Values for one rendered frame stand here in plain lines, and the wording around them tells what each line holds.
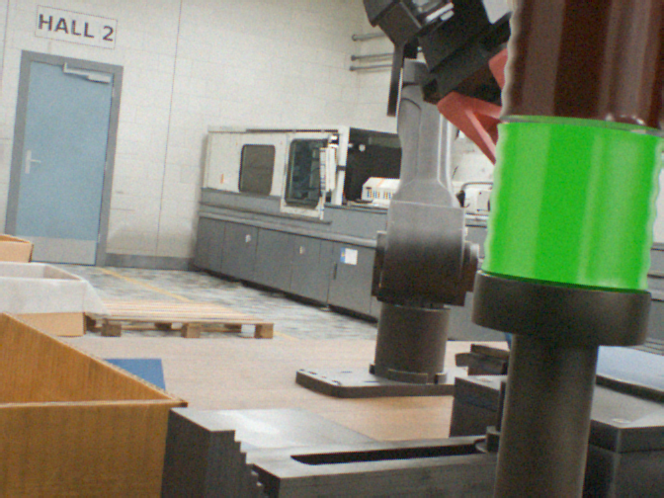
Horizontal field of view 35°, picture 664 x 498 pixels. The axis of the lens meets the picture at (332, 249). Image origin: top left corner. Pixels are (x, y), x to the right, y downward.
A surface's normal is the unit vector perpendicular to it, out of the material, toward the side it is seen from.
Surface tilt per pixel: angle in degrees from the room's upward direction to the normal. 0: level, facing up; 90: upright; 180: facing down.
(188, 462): 90
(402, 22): 115
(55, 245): 90
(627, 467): 90
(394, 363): 90
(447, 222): 38
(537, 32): 76
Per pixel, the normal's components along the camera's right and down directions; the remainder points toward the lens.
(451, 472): 0.56, 0.11
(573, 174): -0.22, -0.22
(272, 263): -0.85, -0.07
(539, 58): -0.65, -0.28
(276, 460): 0.11, -0.99
